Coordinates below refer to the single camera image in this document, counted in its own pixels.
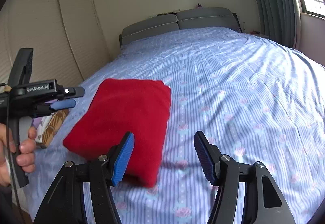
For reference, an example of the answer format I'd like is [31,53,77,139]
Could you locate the folded brown checked garment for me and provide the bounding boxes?
[40,110,70,148]

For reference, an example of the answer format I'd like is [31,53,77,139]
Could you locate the beige closet doors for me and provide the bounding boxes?
[1,0,110,86]

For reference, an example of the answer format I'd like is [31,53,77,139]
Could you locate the folded white patterned garment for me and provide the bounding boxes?
[36,115,55,145]

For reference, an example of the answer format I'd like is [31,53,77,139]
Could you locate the folded lilac garment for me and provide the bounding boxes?
[32,117,45,129]

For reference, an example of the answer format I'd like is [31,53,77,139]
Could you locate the person's left hand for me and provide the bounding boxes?
[0,123,38,188]

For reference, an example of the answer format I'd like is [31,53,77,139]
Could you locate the teal curtain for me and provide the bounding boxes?
[256,0,301,48]

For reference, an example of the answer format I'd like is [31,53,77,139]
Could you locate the blue floral bed sheet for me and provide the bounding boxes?
[24,27,324,223]

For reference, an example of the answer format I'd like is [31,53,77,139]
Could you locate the red sweater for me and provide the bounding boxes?
[63,79,171,188]

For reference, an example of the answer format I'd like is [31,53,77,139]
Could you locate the grey padded headboard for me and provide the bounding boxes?
[119,7,242,46]

